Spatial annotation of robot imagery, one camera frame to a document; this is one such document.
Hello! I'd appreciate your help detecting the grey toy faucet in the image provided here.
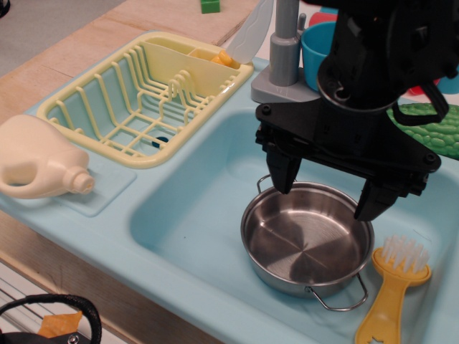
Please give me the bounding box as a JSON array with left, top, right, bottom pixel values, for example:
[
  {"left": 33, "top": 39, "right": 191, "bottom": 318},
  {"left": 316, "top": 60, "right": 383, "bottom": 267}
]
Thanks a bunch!
[{"left": 251, "top": 1, "right": 318, "bottom": 103}]

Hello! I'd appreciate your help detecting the yellow dish brush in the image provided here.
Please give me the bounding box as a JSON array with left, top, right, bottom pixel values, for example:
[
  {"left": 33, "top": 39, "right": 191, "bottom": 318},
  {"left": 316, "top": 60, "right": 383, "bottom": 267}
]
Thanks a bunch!
[{"left": 354, "top": 234, "right": 432, "bottom": 343}]

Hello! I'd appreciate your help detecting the red cup behind blue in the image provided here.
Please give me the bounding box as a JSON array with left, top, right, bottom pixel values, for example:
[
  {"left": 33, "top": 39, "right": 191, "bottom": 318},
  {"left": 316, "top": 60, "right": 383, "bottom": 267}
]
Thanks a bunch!
[{"left": 407, "top": 79, "right": 440, "bottom": 96}]

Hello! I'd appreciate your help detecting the blue cup at right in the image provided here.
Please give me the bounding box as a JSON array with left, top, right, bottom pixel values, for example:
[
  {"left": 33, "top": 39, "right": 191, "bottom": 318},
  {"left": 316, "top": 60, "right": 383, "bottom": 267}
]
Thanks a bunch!
[{"left": 437, "top": 72, "right": 459, "bottom": 95}]

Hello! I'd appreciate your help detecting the orange tape piece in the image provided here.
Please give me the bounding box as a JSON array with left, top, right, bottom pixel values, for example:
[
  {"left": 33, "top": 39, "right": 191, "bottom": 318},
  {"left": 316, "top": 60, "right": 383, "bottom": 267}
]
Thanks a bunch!
[{"left": 37, "top": 311, "right": 82, "bottom": 338}]

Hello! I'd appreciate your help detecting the pale yellow drying rack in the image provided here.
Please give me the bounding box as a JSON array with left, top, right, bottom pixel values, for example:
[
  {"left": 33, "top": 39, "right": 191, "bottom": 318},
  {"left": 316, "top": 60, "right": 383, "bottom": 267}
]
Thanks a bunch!
[{"left": 37, "top": 32, "right": 254, "bottom": 168}]

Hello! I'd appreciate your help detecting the green toy block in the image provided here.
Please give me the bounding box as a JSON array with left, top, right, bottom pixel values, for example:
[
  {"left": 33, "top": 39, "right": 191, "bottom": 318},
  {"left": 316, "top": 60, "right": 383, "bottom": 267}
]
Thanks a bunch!
[{"left": 200, "top": 0, "right": 220, "bottom": 14}]

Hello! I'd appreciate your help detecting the yellow item in rack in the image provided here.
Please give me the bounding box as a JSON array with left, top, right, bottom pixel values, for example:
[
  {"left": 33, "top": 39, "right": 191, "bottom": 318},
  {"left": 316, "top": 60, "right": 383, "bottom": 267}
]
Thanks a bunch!
[{"left": 211, "top": 50, "right": 240, "bottom": 69}]

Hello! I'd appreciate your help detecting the stainless steel pot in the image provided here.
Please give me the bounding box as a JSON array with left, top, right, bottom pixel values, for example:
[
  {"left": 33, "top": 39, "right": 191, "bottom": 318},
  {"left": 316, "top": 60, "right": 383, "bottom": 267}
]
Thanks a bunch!
[{"left": 240, "top": 181, "right": 374, "bottom": 311}]

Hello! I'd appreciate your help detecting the black cable loop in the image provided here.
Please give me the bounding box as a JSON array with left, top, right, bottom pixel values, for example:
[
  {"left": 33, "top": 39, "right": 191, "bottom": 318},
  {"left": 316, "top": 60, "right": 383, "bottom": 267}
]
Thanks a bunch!
[{"left": 0, "top": 294, "right": 103, "bottom": 344}]

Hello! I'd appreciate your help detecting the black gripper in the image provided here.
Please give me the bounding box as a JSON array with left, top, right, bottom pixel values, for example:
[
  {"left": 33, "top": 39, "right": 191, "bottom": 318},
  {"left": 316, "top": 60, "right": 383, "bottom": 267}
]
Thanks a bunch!
[{"left": 255, "top": 95, "right": 442, "bottom": 221}]

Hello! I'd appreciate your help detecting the red cup at back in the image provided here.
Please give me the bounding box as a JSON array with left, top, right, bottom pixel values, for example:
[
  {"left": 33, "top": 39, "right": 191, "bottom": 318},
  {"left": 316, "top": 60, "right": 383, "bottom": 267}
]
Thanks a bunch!
[{"left": 309, "top": 12, "right": 338, "bottom": 27}]

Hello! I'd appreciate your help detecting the cream plastic jug bottle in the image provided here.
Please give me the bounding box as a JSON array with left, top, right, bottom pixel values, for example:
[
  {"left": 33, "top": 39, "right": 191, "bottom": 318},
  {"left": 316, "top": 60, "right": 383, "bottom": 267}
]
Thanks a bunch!
[{"left": 1, "top": 115, "right": 95, "bottom": 199}]

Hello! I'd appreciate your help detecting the white plastic toy knife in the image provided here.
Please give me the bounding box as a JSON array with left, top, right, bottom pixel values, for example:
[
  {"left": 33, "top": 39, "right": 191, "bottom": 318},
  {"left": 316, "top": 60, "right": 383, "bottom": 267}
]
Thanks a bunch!
[{"left": 226, "top": 0, "right": 274, "bottom": 64}]

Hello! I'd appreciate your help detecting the light blue toy sink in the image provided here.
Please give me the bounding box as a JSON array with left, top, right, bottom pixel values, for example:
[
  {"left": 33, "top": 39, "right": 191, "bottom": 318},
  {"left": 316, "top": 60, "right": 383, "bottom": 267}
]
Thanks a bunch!
[{"left": 1, "top": 58, "right": 458, "bottom": 343}]

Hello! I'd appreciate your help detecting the green bumpy toy gourd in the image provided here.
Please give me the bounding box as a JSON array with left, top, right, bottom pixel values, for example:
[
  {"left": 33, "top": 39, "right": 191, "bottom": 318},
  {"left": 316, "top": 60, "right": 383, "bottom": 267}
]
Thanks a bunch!
[{"left": 387, "top": 105, "right": 458, "bottom": 160}]

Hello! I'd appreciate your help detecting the blue plastic cup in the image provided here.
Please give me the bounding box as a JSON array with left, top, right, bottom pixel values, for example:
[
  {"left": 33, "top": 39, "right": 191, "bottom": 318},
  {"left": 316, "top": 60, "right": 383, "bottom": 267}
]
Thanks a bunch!
[{"left": 301, "top": 21, "right": 336, "bottom": 91}]

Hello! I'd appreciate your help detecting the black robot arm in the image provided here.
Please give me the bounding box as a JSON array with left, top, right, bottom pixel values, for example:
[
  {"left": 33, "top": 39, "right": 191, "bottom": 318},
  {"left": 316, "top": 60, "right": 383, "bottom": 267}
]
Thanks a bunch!
[{"left": 256, "top": 1, "right": 458, "bottom": 221}]

